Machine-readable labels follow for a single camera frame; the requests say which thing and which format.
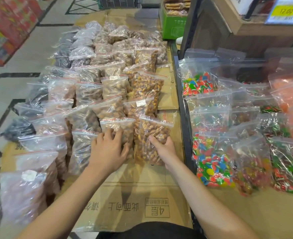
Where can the person's left hand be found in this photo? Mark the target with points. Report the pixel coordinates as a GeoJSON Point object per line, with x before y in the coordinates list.
{"type": "Point", "coordinates": [106, 154]}

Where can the person's right hand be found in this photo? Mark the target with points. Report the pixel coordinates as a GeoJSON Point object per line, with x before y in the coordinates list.
{"type": "Point", "coordinates": [167, 154]}

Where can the person's left middle finger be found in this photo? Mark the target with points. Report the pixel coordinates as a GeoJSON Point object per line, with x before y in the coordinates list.
{"type": "Point", "coordinates": [110, 135]}

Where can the person's left thumb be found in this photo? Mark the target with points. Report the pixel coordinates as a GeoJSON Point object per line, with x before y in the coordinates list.
{"type": "Point", "coordinates": [125, 151]}

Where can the person's right thumb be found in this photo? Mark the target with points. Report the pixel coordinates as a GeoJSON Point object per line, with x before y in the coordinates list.
{"type": "Point", "coordinates": [154, 142]}

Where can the orange-brown nut zip bag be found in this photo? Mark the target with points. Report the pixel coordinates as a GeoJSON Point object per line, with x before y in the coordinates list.
{"type": "Point", "coordinates": [149, 131]}

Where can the pale nut zip bag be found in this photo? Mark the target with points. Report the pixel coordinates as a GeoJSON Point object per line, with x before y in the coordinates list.
{"type": "Point", "coordinates": [122, 126]}

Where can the person's left forearm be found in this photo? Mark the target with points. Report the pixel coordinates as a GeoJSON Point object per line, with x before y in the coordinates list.
{"type": "Point", "coordinates": [69, 204]}

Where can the person's right forearm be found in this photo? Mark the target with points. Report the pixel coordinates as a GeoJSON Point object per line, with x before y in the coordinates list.
{"type": "Point", "coordinates": [206, 204]}

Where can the printed flattened cardboard sheet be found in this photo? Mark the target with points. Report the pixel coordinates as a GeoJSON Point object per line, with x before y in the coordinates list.
{"type": "Point", "coordinates": [141, 196]}

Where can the pile of clear nut bags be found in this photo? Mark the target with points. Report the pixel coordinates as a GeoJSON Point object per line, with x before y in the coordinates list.
{"type": "Point", "coordinates": [106, 87]}

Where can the rows of colourful candy bags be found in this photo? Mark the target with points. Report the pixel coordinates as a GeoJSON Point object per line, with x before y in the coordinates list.
{"type": "Point", "coordinates": [236, 136]}

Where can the pile of dark dried-fruit bags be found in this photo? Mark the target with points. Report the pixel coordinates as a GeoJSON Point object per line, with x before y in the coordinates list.
{"type": "Point", "coordinates": [37, 94]}

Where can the person's black clothing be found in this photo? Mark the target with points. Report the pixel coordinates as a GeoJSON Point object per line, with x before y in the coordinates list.
{"type": "Point", "coordinates": [151, 231]}

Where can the green cardboard box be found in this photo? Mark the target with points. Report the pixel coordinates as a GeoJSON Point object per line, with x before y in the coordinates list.
{"type": "Point", "coordinates": [172, 24]}

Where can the dark green crate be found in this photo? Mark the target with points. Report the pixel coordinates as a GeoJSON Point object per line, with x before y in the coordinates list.
{"type": "Point", "coordinates": [119, 2]}

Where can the packets of brown biscuits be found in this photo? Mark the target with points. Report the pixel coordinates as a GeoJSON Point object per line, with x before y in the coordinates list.
{"type": "Point", "coordinates": [177, 4]}

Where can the wooden shelf unit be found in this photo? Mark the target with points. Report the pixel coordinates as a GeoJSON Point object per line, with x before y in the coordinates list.
{"type": "Point", "coordinates": [248, 34]}

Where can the stack of red cartons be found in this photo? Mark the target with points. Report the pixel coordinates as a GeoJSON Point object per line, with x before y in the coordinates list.
{"type": "Point", "coordinates": [9, 27]}

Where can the white box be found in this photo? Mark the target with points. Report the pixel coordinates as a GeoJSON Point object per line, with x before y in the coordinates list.
{"type": "Point", "coordinates": [241, 3]}

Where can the yellow price label holder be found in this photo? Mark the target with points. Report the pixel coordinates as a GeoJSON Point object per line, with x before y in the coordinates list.
{"type": "Point", "coordinates": [284, 9]}

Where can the black metal shelf frame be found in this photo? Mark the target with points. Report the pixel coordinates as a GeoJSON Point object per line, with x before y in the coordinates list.
{"type": "Point", "coordinates": [186, 116]}

